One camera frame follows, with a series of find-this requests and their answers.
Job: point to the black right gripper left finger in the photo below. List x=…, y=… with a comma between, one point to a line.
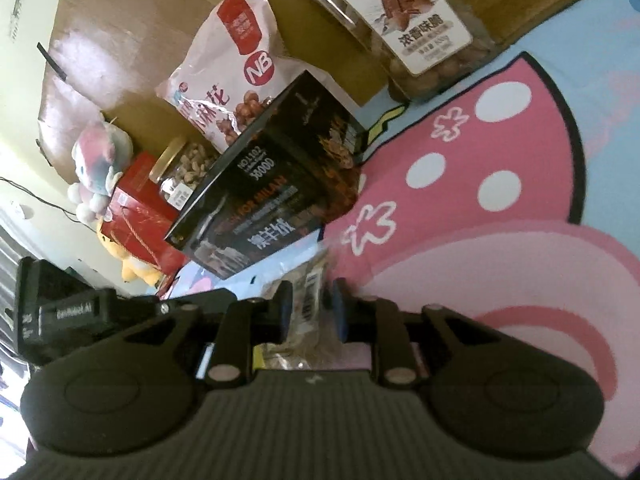
x=246, y=325

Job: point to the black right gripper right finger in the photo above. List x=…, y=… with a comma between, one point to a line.
x=380, y=325

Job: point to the clear seed snack packet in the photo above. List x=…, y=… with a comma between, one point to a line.
x=312, y=342

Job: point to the yellow plush toy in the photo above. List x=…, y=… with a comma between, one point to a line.
x=133, y=269

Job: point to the red gift box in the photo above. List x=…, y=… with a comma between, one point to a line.
x=138, y=218

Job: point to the black boxed snack package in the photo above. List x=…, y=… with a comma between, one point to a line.
x=294, y=169

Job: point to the pink white plush toy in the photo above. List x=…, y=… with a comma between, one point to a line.
x=101, y=155

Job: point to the cashew jar gold lid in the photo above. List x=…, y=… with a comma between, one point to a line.
x=180, y=169

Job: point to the pink blue cartoon blanket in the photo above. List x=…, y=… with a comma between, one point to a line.
x=514, y=199

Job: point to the pink twist snack bag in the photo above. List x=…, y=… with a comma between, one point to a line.
x=235, y=67

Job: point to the brown cardboard backdrop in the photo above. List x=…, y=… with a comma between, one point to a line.
x=106, y=58

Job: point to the pecan jar white label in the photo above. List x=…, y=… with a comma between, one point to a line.
x=425, y=46

